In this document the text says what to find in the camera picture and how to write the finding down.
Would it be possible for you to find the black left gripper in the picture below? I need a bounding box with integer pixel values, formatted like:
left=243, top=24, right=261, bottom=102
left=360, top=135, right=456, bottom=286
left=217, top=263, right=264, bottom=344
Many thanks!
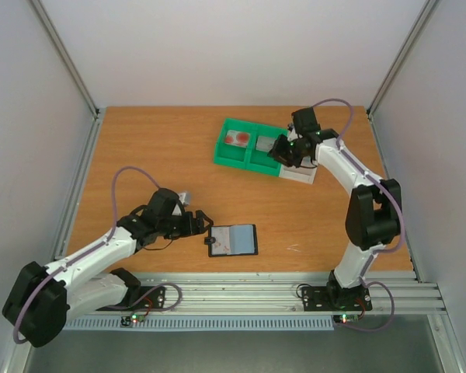
left=158, top=211, right=214, bottom=240

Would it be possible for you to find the black leather card holder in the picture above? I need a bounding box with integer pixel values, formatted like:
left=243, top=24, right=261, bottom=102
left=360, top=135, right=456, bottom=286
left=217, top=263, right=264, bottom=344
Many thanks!
left=204, top=225, right=259, bottom=257

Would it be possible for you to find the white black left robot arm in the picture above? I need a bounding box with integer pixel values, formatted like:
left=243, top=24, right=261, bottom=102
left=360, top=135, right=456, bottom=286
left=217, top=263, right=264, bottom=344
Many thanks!
left=2, top=188, right=214, bottom=347

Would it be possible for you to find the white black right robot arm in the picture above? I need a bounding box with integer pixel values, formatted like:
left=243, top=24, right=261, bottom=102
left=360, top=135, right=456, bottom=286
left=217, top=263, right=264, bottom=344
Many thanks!
left=268, top=107, right=403, bottom=312

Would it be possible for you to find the grey card in bin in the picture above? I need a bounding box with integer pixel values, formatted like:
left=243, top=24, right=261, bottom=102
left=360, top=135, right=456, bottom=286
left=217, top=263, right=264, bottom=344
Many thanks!
left=255, top=136, right=276, bottom=153

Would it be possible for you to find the red dotted card in bin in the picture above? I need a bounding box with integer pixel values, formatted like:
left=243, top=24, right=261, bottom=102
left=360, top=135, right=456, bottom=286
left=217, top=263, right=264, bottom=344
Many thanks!
left=224, top=130, right=250, bottom=148

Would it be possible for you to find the green middle bin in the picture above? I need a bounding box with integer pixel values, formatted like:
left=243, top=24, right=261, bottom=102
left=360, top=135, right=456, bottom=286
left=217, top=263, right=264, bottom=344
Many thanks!
left=247, top=124, right=288, bottom=177

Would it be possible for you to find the green bin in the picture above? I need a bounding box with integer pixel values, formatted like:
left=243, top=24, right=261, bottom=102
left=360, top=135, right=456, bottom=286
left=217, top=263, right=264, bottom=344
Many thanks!
left=213, top=118, right=259, bottom=170
left=247, top=124, right=288, bottom=177

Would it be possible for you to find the white right bin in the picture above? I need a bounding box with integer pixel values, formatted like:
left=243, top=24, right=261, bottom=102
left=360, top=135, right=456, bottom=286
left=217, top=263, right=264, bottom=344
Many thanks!
left=279, top=166, right=317, bottom=184

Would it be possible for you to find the green left bin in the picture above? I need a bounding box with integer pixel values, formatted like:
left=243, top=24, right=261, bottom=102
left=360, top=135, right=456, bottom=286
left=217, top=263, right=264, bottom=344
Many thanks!
left=213, top=118, right=259, bottom=170

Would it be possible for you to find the left controller board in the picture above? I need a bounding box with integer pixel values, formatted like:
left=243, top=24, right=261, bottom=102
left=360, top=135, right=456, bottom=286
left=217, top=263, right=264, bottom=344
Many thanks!
left=120, top=314, right=146, bottom=327

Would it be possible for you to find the controller board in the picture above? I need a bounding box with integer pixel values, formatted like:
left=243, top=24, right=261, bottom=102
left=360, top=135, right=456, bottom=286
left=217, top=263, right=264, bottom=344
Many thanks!
left=333, top=313, right=363, bottom=324
left=120, top=314, right=146, bottom=327

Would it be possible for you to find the right controller board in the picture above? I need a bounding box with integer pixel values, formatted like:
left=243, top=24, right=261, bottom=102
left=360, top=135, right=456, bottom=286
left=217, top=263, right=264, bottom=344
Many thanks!
left=333, top=313, right=363, bottom=324

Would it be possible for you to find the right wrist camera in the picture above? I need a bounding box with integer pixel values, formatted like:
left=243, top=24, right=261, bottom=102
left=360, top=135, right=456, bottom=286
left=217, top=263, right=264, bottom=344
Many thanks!
left=287, top=124, right=298, bottom=141

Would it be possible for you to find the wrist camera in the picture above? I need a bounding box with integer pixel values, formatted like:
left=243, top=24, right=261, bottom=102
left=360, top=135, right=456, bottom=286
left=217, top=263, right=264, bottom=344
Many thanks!
left=176, top=191, right=191, bottom=214
left=287, top=124, right=298, bottom=141

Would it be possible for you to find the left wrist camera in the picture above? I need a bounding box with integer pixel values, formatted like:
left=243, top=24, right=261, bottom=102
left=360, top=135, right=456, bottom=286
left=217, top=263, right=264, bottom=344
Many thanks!
left=176, top=191, right=191, bottom=214

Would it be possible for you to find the grey slotted cable duct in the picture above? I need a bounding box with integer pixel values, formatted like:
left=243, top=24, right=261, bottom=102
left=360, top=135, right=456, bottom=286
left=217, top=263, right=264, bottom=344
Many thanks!
left=64, top=315, right=334, bottom=333

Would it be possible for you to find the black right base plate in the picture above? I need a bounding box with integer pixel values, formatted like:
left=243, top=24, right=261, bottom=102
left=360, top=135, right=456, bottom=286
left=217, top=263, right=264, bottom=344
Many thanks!
left=301, top=286, right=373, bottom=312

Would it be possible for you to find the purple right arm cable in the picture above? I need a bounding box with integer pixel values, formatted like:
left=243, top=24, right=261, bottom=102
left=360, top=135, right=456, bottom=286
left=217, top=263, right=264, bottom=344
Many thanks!
left=312, top=97, right=407, bottom=333

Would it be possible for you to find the aluminium frame rail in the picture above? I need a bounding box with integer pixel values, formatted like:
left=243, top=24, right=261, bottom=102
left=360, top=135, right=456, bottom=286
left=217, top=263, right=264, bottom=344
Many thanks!
left=92, top=271, right=447, bottom=315

